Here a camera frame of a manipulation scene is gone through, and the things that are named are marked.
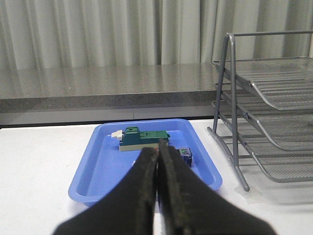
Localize grey stone counter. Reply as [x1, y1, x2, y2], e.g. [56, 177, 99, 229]
[0, 62, 313, 127]

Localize blue plastic tray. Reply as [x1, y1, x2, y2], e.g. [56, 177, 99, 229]
[68, 118, 223, 207]

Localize grey metal rack frame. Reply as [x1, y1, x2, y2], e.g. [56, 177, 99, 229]
[209, 33, 313, 190]

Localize red emergency stop push button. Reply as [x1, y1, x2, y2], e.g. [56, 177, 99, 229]
[155, 147, 193, 168]

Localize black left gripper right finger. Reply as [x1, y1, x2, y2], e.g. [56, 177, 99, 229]
[157, 140, 276, 235]

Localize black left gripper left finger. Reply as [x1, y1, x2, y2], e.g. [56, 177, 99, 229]
[54, 148, 158, 235]

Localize green and beige electrical module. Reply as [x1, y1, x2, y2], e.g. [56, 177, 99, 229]
[111, 126, 170, 151]

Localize pale pleated curtain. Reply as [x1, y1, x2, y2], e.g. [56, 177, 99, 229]
[0, 0, 313, 70]

